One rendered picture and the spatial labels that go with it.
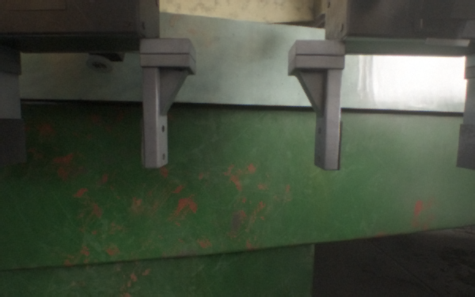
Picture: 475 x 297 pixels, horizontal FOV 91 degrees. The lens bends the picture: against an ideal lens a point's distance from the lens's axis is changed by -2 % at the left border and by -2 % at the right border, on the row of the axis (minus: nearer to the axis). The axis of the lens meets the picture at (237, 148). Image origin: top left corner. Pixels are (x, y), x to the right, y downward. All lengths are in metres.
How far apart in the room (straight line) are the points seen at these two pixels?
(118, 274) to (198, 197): 0.22
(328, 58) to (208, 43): 0.17
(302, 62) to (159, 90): 0.12
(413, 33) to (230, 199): 0.28
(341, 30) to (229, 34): 0.17
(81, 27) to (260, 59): 0.21
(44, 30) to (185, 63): 0.11
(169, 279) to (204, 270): 0.06
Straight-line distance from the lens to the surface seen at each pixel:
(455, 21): 0.22
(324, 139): 0.21
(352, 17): 0.22
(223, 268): 0.50
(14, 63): 0.30
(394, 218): 0.52
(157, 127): 0.20
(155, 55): 0.21
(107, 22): 0.22
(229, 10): 0.65
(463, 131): 0.30
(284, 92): 0.35
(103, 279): 0.51
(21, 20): 0.26
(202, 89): 0.32
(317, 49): 0.21
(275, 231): 0.40
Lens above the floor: 0.69
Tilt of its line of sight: 5 degrees down
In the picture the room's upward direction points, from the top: 1 degrees clockwise
